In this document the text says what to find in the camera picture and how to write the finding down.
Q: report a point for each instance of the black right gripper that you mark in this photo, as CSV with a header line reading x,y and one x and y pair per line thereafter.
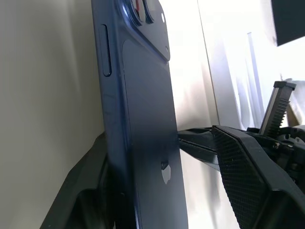
x,y
288,148

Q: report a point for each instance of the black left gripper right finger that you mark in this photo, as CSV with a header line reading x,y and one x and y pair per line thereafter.
x,y
250,190

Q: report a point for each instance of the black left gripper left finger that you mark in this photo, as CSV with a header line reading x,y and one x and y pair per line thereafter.
x,y
78,202

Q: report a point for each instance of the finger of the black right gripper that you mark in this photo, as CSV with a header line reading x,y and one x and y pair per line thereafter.
x,y
194,136
202,156

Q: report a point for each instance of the black rectangular object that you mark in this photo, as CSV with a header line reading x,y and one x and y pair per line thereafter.
x,y
289,19

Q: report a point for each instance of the dark blue smartphone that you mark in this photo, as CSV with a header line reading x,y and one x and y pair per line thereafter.
x,y
147,107

